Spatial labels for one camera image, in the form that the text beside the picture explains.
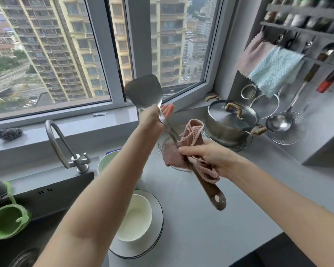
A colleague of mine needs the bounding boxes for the person's left hand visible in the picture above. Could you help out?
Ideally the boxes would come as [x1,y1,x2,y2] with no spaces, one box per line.
[138,102,175,136]

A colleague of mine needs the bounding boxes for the person's right hand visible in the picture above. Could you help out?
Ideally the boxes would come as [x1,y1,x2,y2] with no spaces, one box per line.
[177,137,240,180]

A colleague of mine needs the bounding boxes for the steel spatula wooden handle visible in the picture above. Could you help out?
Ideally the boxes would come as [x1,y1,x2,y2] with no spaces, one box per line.
[124,74,227,211]

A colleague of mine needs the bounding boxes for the pink dish cloth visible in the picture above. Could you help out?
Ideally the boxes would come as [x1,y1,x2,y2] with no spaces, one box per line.
[162,119,220,183]

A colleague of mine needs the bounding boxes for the pale green bowl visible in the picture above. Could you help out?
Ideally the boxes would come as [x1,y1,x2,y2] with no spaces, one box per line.
[97,150,122,175]

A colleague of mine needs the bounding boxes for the steel ladle dark handle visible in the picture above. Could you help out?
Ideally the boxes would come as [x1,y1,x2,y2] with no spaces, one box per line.
[266,50,334,133]

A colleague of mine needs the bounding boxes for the small white bowl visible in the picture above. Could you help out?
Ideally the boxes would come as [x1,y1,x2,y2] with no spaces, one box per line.
[115,194,153,242]

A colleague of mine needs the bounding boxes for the person's left forearm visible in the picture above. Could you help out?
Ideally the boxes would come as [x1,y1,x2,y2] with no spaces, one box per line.
[33,119,165,267]

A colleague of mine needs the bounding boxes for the person's right forearm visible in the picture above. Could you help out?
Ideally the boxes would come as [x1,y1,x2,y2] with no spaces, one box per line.
[225,155,334,267]

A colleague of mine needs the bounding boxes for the stainless steel pot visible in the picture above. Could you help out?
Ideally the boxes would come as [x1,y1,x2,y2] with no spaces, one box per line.
[204,95,268,146]

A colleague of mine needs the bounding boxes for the steel pot lid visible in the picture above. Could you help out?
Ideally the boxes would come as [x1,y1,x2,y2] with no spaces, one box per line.
[208,100,259,128]

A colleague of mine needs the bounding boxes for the medium steel mesh strainer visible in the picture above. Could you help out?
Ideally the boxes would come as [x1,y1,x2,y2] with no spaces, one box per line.
[249,87,283,120]

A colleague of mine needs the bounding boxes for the open grey window sash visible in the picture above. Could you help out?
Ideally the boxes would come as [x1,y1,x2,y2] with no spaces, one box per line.
[124,0,239,113]

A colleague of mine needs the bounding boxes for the small steel drinking faucet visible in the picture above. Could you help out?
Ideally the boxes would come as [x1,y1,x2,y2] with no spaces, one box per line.
[45,119,92,174]

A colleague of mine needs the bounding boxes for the light blue fluffy cloth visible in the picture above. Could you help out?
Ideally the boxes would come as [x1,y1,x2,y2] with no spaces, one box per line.
[248,46,305,98]

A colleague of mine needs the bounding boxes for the pink zigzag-edged cloth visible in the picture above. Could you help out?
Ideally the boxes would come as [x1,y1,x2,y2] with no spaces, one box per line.
[236,32,275,77]

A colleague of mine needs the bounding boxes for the yellow apartment building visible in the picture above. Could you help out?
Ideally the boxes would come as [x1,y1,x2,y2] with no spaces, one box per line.
[0,0,190,103]

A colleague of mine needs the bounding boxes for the stainless steel sink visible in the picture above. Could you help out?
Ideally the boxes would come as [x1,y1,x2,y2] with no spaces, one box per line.
[0,171,112,267]

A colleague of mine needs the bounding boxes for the steel wool scrubber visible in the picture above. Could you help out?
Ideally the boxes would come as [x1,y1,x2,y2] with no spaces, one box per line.
[0,128,23,142]

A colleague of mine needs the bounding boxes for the brown glass bottle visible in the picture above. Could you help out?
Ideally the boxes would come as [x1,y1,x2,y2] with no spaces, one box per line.
[263,0,280,23]

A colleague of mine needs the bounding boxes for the green silicone cup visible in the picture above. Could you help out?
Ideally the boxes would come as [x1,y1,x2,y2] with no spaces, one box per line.
[0,182,33,240]

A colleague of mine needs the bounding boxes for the sink drain strainer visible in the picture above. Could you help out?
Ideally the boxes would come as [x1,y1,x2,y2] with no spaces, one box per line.
[8,247,42,267]

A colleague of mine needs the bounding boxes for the wire steaming rack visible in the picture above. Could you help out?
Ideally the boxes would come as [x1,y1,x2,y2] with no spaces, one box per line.
[158,133,193,172]
[202,128,254,152]

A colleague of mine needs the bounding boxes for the grey window frame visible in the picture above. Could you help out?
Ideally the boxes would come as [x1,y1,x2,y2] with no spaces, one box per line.
[0,0,240,128]

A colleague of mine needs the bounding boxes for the wire skimmer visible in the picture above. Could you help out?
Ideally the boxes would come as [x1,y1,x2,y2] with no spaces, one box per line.
[267,66,334,145]

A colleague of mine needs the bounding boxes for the dark wall spice rack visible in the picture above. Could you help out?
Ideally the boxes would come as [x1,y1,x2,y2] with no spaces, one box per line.
[260,4,334,73]

